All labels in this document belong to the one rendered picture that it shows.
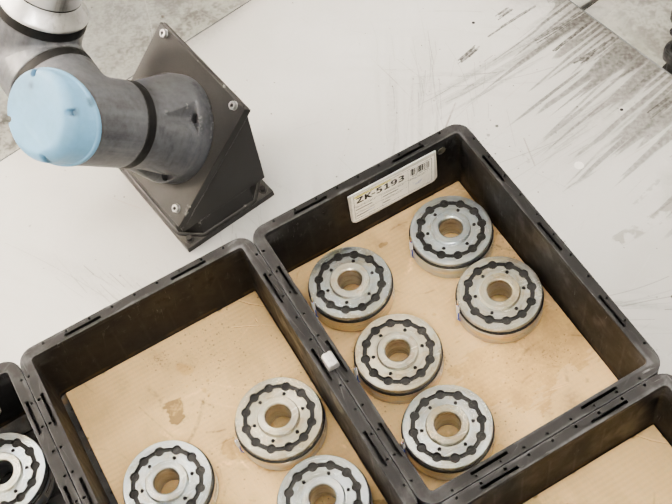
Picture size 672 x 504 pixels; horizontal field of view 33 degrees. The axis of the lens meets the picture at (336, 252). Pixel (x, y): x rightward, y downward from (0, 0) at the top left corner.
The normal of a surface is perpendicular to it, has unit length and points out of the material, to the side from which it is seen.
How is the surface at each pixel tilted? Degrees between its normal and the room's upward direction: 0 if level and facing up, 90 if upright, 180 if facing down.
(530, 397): 0
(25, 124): 45
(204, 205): 90
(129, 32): 0
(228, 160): 90
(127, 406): 0
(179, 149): 72
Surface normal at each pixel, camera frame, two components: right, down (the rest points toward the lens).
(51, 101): -0.56, 0.11
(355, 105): -0.11, -0.52
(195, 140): 0.51, 0.32
